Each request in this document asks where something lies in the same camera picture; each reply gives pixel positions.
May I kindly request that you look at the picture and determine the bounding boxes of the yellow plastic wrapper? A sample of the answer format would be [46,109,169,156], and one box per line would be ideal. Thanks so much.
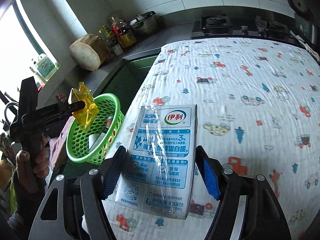
[68,82,99,132]

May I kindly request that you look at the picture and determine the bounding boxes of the white blue milk carton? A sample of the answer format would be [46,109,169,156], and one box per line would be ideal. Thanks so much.
[115,105,197,219]

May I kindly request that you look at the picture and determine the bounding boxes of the white paper cup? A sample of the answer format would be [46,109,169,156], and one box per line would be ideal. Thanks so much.
[88,133,105,153]

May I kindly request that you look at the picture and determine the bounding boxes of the person's left hand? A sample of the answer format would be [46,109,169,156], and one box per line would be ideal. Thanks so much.
[16,135,49,193]

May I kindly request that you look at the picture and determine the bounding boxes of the red scrubber by sink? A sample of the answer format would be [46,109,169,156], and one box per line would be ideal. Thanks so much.
[57,93,67,103]

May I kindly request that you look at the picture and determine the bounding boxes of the pink towel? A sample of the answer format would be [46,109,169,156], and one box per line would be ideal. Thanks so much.
[49,116,75,171]

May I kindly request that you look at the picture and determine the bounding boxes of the green plastic waste basket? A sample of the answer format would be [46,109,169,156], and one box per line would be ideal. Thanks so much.
[66,93,124,165]

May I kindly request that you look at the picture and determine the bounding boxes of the detergent bottle on windowsill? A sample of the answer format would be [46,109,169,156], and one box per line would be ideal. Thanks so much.
[35,53,57,81]

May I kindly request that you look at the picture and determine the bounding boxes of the round wooden chopping block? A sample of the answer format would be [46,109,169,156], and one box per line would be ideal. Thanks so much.
[69,34,111,71]

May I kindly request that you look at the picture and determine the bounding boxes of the green cabinet door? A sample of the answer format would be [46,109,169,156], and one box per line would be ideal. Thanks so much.
[101,54,158,115]

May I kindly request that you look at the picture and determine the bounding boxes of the small white jar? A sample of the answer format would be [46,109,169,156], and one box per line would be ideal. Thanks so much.
[111,40,123,56]

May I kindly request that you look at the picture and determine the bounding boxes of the dark oil bottle yellow label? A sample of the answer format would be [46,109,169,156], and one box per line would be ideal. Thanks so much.
[117,19,137,48]

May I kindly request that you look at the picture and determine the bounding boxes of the steel pressure cooker pot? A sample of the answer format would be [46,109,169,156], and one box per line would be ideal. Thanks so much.
[130,11,158,37]

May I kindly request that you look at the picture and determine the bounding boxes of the white patterned table cloth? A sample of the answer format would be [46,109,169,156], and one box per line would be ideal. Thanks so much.
[109,37,319,239]

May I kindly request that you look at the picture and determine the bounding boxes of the black gas stove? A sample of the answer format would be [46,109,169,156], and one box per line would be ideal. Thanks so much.
[190,14,295,40]

